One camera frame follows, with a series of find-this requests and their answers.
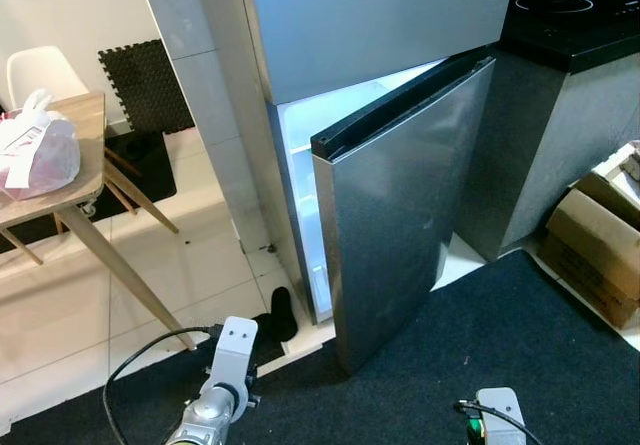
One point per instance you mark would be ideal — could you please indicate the grey fridge door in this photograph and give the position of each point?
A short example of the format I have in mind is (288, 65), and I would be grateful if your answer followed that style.
(400, 235)

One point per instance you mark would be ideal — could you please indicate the grey fridge cabinet white interior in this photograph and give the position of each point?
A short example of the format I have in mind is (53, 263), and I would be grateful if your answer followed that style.
(300, 165)

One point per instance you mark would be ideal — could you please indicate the white cardboard carton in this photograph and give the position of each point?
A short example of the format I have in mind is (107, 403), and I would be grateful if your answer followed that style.
(620, 170)

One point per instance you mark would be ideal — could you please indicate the large printed cardboard box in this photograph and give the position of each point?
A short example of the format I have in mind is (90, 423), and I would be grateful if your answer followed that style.
(590, 265)

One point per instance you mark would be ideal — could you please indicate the grey tiled counter base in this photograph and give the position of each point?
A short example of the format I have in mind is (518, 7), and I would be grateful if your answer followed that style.
(540, 145)

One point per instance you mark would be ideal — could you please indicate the black stone countertop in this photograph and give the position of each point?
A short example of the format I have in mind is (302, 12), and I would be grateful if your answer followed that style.
(570, 53)

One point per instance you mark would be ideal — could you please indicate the black slipper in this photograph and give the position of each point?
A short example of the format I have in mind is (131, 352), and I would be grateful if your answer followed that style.
(283, 315)

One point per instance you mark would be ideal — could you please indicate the small black floor mat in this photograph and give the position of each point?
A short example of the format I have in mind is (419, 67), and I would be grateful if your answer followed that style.
(150, 165)

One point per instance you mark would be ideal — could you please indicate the black foam puzzle tile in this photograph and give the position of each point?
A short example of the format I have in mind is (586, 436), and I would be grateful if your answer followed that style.
(145, 85)

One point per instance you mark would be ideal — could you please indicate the wooden table with slanted legs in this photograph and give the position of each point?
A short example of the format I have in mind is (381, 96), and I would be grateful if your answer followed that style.
(92, 150)

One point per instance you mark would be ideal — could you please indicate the pink white plastic bag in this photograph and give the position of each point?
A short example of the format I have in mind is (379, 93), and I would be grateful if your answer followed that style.
(40, 155)

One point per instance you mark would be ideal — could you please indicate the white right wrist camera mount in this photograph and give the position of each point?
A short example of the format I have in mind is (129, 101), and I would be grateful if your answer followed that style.
(500, 415)

